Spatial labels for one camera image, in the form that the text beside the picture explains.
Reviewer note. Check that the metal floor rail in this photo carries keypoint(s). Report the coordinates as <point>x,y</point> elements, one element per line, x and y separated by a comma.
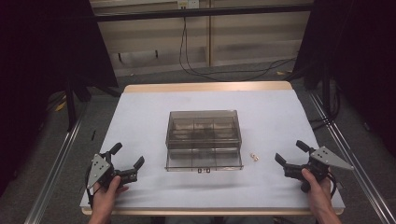
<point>351,149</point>
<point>56,168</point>

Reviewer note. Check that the wooden table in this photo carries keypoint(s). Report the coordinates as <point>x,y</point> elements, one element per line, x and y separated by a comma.
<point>205,86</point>

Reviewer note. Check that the black horizontal bar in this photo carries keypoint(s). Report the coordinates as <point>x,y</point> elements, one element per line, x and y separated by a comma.
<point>202,12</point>

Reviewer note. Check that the person's right hand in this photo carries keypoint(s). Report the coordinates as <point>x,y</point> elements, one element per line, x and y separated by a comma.
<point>315,186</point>

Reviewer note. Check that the white wall socket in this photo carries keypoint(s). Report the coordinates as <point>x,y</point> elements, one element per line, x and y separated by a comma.
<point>187,3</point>

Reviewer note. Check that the transparent grey organizer box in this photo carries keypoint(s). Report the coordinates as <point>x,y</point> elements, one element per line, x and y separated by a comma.
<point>204,127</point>

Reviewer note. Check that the transparent grey drawer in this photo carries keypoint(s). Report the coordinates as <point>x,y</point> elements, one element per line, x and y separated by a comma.
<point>204,160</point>

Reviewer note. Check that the person's left hand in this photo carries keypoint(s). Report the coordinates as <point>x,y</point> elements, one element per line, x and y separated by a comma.
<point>107,193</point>

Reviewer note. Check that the yellow floor tape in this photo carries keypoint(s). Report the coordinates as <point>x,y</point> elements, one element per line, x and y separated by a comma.
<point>60,106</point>

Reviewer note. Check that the beige wooden cabinet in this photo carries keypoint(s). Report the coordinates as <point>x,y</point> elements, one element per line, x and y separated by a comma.
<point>249,37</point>

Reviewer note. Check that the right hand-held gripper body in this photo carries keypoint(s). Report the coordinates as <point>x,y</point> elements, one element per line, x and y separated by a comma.
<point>323,158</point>

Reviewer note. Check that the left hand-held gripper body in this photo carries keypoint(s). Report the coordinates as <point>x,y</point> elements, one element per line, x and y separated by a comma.
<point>99,169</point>

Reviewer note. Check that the small black floor object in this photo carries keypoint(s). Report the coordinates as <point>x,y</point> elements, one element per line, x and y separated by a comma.
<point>93,134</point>

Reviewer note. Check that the white table mat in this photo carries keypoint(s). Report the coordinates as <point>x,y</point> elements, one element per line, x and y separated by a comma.
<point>140,124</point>

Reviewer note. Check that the black curtain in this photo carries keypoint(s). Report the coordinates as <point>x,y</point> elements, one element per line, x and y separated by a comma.
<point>361,62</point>
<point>37,62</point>

